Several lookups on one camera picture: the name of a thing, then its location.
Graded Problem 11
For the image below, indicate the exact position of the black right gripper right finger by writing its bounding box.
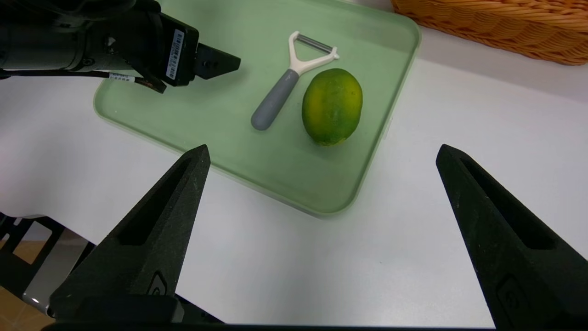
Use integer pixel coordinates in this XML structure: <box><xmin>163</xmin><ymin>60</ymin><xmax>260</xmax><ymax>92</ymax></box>
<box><xmin>435</xmin><ymin>144</ymin><xmax>588</xmax><ymax>331</ymax></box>

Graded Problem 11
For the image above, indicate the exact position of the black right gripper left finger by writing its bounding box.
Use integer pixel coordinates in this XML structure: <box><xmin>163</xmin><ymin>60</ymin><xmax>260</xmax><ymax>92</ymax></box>
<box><xmin>48</xmin><ymin>144</ymin><xmax>211</xmax><ymax>322</ymax></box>

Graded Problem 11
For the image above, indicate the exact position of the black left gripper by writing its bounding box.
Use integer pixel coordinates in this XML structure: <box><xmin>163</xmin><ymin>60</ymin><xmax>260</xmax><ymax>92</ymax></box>
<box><xmin>115</xmin><ymin>13</ymin><xmax>241</xmax><ymax>87</ymax></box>

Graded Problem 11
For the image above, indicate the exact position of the peeler with grey handle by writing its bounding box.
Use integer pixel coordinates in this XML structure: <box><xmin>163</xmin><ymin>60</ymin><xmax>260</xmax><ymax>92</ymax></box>
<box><xmin>251</xmin><ymin>31</ymin><xmax>340</xmax><ymax>131</ymax></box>

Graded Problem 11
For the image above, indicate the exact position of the green lime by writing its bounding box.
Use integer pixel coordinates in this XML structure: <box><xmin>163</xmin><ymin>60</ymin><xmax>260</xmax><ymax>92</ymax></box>
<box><xmin>302</xmin><ymin>68</ymin><xmax>363</xmax><ymax>147</ymax></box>

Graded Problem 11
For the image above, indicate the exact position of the orange wicker basket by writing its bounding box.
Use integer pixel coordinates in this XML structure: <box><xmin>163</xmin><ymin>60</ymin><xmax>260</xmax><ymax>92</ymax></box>
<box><xmin>390</xmin><ymin>0</ymin><xmax>588</xmax><ymax>66</ymax></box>

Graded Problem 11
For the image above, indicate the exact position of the light green plastic tray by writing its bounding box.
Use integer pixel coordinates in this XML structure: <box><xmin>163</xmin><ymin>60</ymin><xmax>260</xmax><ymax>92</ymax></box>
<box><xmin>93</xmin><ymin>0</ymin><xmax>421</xmax><ymax>217</ymax></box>

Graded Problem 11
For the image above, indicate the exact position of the thin black labelled cable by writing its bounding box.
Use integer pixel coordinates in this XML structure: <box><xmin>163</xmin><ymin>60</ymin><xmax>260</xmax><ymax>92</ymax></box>
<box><xmin>0</xmin><ymin>69</ymin><xmax>167</xmax><ymax>94</ymax></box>

